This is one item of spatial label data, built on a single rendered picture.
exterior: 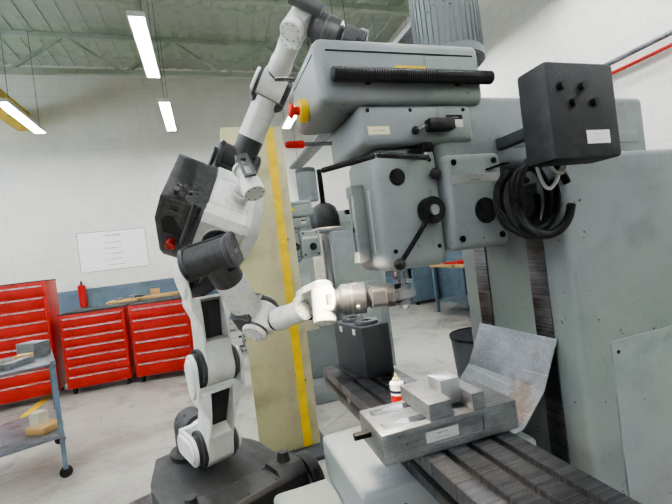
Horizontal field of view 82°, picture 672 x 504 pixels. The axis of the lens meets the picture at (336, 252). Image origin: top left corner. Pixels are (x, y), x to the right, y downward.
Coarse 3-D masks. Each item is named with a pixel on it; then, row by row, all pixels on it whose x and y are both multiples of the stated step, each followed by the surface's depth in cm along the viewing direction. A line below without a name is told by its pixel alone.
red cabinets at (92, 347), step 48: (0, 288) 455; (48, 288) 483; (0, 336) 453; (48, 336) 471; (96, 336) 487; (144, 336) 497; (192, 336) 513; (0, 384) 451; (48, 384) 469; (96, 384) 486
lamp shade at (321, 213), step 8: (320, 208) 93; (328, 208) 93; (312, 216) 94; (320, 216) 93; (328, 216) 93; (336, 216) 94; (312, 224) 94; (320, 224) 93; (328, 224) 93; (336, 224) 94
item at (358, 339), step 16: (352, 320) 153; (368, 320) 147; (336, 336) 159; (352, 336) 147; (368, 336) 142; (384, 336) 145; (352, 352) 148; (368, 352) 141; (384, 352) 145; (352, 368) 150; (368, 368) 141; (384, 368) 144
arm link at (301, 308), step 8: (320, 280) 111; (328, 280) 112; (304, 288) 113; (312, 288) 111; (296, 296) 115; (304, 296) 114; (296, 304) 114; (304, 304) 116; (296, 312) 114; (304, 312) 115; (312, 312) 118; (304, 320) 115
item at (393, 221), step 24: (360, 168) 107; (384, 168) 99; (408, 168) 102; (384, 192) 99; (408, 192) 101; (432, 192) 104; (384, 216) 99; (408, 216) 101; (384, 240) 100; (408, 240) 101; (432, 240) 103; (384, 264) 100; (408, 264) 101; (432, 264) 105
